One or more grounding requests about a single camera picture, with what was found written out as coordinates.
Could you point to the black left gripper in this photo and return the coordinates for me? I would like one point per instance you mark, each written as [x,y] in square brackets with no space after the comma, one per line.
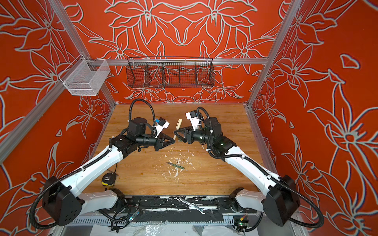
[160,142]

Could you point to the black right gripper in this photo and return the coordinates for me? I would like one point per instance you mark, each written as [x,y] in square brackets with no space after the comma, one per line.
[189,134]

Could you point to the green pen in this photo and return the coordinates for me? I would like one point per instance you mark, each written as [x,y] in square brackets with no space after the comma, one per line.
[176,166]

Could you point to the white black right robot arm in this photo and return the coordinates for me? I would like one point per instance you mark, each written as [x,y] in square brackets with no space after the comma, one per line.
[278,198]

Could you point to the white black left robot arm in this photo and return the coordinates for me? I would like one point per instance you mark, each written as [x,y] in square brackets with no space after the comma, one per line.
[62,199]

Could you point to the yellow black tape measure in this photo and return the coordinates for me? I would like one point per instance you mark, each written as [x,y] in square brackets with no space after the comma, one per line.
[109,179]

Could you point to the silver wrench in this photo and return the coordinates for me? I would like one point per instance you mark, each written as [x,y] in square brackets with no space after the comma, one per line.
[193,206]

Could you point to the clear plastic bin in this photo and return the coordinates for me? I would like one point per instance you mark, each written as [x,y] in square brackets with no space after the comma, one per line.
[83,79]

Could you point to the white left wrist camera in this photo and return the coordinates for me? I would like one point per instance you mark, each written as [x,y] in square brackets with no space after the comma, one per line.
[160,125]

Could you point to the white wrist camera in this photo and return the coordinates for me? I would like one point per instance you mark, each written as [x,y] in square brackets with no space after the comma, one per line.
[195,118]
[160,125]

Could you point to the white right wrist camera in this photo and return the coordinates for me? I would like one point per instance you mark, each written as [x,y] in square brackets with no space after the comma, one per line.
[195,118]

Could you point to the black wire basket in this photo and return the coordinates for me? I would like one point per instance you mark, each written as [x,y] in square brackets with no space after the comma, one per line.
[171,72]

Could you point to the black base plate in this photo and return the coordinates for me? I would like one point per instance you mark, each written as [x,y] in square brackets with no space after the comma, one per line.
[214,204]

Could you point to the grey slotted cable duct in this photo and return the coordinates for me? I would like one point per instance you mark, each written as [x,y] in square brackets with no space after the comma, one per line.
[103,221]

